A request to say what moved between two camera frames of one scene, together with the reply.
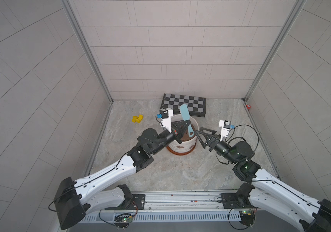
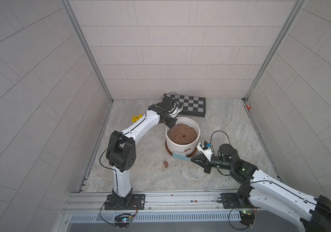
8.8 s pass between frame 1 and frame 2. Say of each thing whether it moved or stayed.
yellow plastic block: stayed
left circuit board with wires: stayed
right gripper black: moved
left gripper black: moved
